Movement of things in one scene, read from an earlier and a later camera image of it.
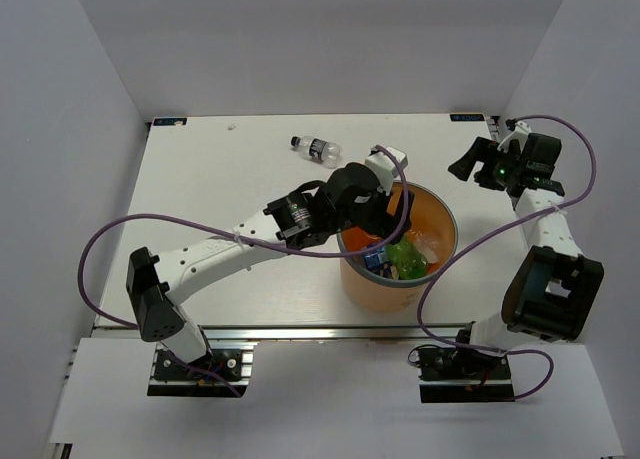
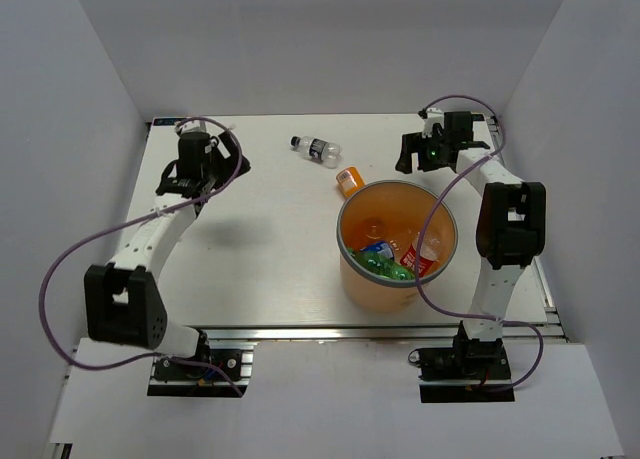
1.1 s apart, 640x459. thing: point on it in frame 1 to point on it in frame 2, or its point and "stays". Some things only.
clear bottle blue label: (374, 261) to (384, 248)
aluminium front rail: (303, 333) stays
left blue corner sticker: (169, 121) stays
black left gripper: (388, 226) to (231, 146)
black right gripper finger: (482, 150) to (411, 143)
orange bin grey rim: (432, 217) stays
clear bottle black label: (329, 154) stays
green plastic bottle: (410, 263) to (382, 266)
